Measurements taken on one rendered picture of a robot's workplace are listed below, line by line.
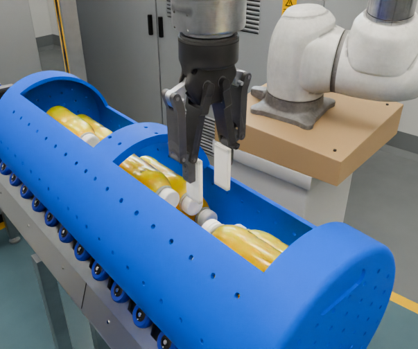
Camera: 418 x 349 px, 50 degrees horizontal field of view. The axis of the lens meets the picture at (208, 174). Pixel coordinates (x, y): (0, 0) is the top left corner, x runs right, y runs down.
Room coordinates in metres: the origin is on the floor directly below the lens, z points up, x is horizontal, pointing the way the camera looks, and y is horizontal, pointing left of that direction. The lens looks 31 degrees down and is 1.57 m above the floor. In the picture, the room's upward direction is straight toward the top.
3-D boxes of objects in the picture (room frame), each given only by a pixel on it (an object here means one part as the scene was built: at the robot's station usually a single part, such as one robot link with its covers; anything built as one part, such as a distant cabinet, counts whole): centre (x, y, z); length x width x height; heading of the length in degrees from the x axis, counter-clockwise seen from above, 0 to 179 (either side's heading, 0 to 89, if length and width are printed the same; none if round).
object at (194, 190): (0.54, 0.02, 1.24); 0.03 x 0.01 x 0.07; 41
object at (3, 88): (1.34, 0.66, 1.00); 0.10 x 0.04 x 0.15; 130
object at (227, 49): (0.56, 0.00, 1.40); 0.08 x 0.07 x 0.09; 131
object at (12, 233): (1.92, 1.06, 0.31); 0.06 x 0.06 x 0.63; 40
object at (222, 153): (0.57, -0.02, 1.24); 0.03 x 0.01 x 0.07; 41
